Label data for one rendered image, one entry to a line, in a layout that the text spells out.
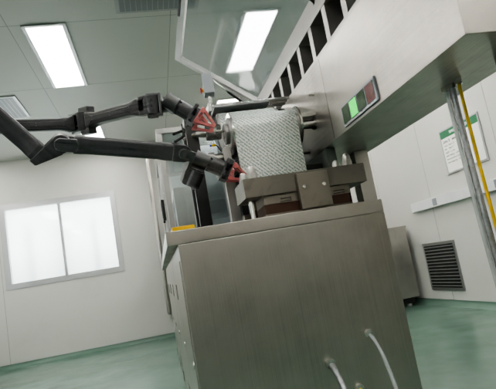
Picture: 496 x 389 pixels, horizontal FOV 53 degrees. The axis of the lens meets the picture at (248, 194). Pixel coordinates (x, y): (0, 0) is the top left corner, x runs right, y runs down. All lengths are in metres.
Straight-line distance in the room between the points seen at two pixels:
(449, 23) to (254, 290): 0.83
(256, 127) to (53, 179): 5.93
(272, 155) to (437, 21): 0.80
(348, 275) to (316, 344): 0.22
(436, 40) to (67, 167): 6.68
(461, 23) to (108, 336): 6.63
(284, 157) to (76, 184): 5.87
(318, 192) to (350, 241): 0.18
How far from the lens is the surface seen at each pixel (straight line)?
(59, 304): 7.34
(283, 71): 2.24
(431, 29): 1.21
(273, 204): 1.53
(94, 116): 2.03
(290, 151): 1.77
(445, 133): 5.33
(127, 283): 7.23
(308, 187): 1.53
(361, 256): 1.52
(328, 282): 1.48
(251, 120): 1.78
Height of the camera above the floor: 0.76
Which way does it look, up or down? 8 degrees up
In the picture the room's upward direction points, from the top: 10 degrees counter-clockwise
